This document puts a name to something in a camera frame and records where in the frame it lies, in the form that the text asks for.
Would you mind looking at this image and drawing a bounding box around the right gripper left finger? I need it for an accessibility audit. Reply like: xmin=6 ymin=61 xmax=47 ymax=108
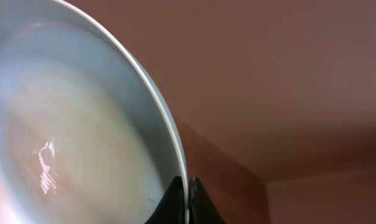
xmin=145 ymin=176 xmax=185 ymax=224

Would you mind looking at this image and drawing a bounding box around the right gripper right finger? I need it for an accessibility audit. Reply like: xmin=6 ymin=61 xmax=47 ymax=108
xmin=188 ymin=177 xmax=226 ymax=224

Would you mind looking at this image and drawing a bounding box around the white plate top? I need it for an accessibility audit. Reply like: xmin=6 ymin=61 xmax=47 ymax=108
xmin=0 ymin=1 xmax=189 ymax=223

